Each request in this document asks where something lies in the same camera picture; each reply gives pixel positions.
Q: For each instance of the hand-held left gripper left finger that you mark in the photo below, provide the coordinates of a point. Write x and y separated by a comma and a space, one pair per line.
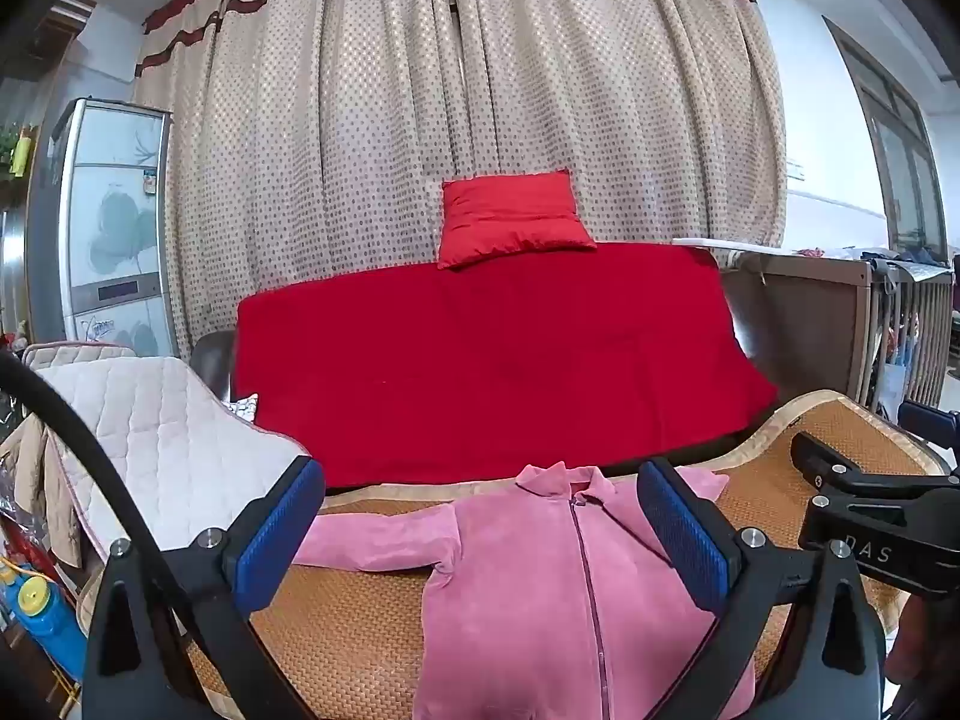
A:
279, 532

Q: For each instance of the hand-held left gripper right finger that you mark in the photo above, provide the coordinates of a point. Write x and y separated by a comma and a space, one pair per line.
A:
682, 540

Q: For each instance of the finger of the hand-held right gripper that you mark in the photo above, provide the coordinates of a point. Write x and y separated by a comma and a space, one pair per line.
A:
832, 469
934, 424

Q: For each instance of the person's right hand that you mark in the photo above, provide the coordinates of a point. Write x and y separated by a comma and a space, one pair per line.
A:
921, 652

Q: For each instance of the woven bamboo mat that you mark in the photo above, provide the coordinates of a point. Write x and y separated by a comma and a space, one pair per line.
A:
352, 615

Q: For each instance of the small patterned cloth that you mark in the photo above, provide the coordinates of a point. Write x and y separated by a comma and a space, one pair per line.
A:
244, 409

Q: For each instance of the beige quilted cushion cover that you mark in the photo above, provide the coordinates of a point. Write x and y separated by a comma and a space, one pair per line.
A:
165, 435

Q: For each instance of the wooden crib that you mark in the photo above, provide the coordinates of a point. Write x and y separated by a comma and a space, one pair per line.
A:
825, 315

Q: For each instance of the white board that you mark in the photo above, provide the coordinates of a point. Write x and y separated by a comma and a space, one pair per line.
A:
727, 244

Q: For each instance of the blue and yellow toy bottle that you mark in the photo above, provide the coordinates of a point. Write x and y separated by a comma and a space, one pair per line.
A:
41, 622

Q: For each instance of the beige coat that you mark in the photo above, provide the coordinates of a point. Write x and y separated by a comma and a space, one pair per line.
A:
26, 465

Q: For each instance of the red blanket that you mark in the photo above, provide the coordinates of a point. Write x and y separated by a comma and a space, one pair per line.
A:
487, 360

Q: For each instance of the dark framed window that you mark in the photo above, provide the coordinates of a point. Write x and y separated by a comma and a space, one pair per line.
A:
900, 142

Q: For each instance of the silver floral refrigerator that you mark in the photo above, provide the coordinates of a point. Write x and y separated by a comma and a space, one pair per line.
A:
112, 240

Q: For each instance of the red pillow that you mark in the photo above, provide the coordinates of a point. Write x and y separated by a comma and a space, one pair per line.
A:
510, 221

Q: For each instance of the green potted plant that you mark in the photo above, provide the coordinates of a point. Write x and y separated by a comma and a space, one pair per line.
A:
21, 150

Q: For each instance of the beige dotted curtain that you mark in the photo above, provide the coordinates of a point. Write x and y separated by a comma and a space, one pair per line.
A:
450, 90

